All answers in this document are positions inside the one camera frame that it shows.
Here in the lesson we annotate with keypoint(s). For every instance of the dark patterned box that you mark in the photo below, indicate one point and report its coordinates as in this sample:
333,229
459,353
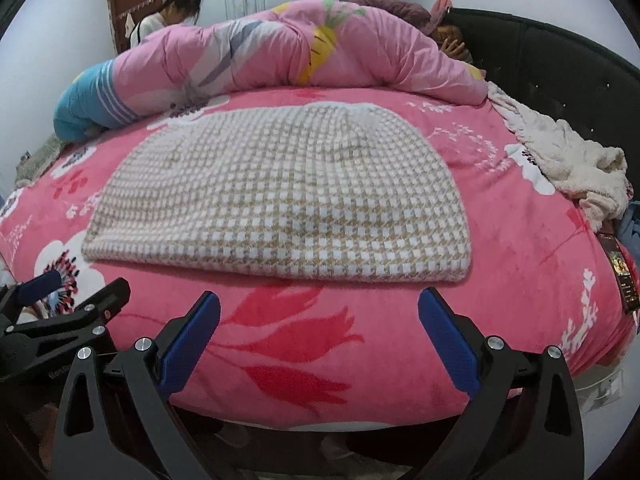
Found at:
620,275

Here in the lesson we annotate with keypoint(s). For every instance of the beige white houndstooth coat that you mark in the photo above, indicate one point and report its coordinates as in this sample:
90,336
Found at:
280,195

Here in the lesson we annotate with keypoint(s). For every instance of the white fluffy blanket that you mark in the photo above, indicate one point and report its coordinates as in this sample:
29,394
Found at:
565,155

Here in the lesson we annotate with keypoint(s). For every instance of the pink printed quilt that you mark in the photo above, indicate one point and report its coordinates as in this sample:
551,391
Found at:
375,50

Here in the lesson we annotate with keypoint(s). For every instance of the blue cloth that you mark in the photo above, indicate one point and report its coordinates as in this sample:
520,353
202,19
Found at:
631,230

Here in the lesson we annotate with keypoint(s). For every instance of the maroon pillow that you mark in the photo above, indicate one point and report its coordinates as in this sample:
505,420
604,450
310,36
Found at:
390,7

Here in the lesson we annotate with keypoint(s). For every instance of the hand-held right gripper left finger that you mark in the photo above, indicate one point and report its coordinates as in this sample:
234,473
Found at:
192,332

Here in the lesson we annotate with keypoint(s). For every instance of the pink floral bed blanket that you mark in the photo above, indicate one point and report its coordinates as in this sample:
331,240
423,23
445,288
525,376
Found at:
525,270

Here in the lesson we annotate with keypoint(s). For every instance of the pink soft cloth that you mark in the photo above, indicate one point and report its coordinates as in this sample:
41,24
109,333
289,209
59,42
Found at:
441,10

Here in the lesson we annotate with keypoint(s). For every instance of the grey knitted cloth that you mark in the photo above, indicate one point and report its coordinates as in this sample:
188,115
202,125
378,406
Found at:
42,160

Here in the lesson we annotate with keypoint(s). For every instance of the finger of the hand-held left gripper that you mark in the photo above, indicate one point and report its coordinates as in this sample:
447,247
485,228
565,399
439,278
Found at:
100,305
37,285

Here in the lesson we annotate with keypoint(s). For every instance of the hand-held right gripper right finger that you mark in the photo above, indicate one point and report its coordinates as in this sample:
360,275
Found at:
445,332

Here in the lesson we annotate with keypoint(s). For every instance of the black padded headboard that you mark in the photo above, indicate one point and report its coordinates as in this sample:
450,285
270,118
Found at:
565,70

